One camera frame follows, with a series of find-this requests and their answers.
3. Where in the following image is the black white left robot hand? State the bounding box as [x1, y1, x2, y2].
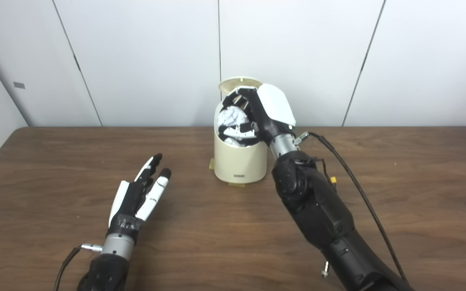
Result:
[108, 153, 172, 243]

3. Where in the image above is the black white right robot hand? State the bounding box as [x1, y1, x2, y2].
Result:
[222, 84, 297, 147]

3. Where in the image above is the white paper ball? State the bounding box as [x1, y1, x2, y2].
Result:
[218, 106, 250, 140]

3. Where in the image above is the round cream bin lid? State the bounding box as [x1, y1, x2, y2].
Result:
[219, 77, 263, 99]

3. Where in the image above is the cream-colored bin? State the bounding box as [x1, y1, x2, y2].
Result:
[214, 99, 268, 184]

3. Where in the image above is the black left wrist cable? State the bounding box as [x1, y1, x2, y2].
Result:
[54, 243, 103, 291]

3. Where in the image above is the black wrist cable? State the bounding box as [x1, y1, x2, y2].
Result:
[54, 243, 103, 291]
[294, 131, 409, 283]

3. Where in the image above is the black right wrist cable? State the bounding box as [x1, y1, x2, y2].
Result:
[294, 131, 409, 283]

